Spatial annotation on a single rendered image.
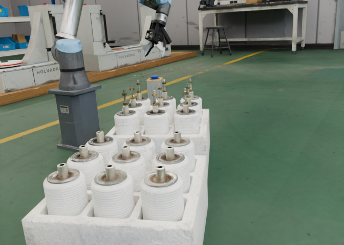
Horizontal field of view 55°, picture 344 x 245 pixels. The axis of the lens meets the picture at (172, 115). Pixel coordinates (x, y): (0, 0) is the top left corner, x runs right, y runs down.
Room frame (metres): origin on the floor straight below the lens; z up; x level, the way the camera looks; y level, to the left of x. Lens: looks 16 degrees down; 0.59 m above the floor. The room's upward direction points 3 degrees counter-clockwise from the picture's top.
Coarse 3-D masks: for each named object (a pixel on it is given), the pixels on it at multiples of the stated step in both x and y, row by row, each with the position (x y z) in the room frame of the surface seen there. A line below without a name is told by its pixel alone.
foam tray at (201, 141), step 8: (208, 112) 1.47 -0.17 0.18; (208, 120) 1.43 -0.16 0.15; (112, 128) 1.31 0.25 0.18; (144, 128) 1.28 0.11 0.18; (200, 128) 1.24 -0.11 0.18; (208, 128) 1.40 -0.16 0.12; (112, 136) 1.20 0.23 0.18; (120, 136) 1.20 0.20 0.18; (128, 136) 1.19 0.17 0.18; (152, 136) 1.18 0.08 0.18; (160, 136) 1.17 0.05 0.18; (168, 136) 1.17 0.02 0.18; (184, 136) 1.16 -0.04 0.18; (192, 136) 1.15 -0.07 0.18; (200, 136) 1.15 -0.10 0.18; (208, 136) 1.38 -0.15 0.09; (120, 144) 1.19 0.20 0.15; (160, 144) 1.17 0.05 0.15; (200, 144) 1.15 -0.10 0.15; (208, 144) 1.35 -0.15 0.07; (160, 152) 1.17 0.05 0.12; (200, 152) 1.15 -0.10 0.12; (208, 152) 1.33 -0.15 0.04; (208, 160) 1.30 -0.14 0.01
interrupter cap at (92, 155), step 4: (88, 152) 0.86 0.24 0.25; (92, 152) 0.86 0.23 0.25; (96, 152) 0.86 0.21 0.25; (72, 156) 0.84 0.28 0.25; (76, 156) 0.84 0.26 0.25; (92, 156) 0.83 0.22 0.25; (96, 156) 0.83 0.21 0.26; (72, 160) 0.81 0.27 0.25; (76, 160) 0.81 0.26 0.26; (80, 160) 0.81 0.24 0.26; (84, 160) 0.81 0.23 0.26; (88, 160) 0.81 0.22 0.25
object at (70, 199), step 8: (80, 176) 0.72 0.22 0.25; (48, 184) 0.69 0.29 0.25; (56, 184) 0.69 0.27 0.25; (64, 184) 0.69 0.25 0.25; (72, 184) 0.69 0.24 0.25; (80, 184) 0.71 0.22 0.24; (48, 192) 0.69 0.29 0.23; (56, 192) 0.68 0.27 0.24; (64, 192) 0.68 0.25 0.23; (72, 192) 0.69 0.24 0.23; (80, 192) 0.70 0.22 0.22; (48, 200) 0.69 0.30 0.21; (56, 200) 0.68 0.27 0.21; (64, 200) 0.68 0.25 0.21; (72, 200) 0.69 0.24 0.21; (80, 200) 0.70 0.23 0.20; (88, 200) 0.73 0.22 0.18; (48, 208) 0.70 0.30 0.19; (56, 208) 0.68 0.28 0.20; (64, 208) 0.68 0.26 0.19; (72, 208) 0.68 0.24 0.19; (80, 208) 0.70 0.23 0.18
